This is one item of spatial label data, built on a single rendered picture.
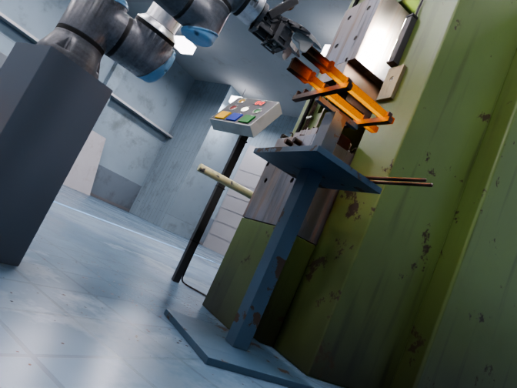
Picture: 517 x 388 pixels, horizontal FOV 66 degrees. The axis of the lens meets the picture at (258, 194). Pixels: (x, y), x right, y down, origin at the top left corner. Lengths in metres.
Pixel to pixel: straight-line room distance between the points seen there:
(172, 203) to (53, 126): 10.95
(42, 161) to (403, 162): 1.28
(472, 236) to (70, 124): 1.58
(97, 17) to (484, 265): 1.75
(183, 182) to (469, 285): 10.81
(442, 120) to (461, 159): 0.21
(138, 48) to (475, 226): 1.48
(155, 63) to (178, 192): 10.83
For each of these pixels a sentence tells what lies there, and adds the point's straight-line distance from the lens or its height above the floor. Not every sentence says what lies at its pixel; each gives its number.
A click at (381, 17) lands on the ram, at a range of 2.24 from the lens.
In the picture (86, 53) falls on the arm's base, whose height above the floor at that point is 0.65.
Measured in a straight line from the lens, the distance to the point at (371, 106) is 1.45.
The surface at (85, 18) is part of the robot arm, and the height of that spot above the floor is 0.74.
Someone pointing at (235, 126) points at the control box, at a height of 0.95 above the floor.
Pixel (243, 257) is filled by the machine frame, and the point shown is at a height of 0.29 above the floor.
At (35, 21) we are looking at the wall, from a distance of 11.25.
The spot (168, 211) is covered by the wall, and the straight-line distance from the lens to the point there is 12.19.
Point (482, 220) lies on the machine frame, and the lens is 1.94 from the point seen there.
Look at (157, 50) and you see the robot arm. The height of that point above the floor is 0.79.
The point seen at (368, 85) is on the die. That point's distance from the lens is 2.17.
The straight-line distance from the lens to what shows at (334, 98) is 1.50.
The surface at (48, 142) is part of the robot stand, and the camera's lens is 1.30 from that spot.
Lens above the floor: 0.31
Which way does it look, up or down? 9 degrees up
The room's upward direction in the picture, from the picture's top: 25 degrees clockwise
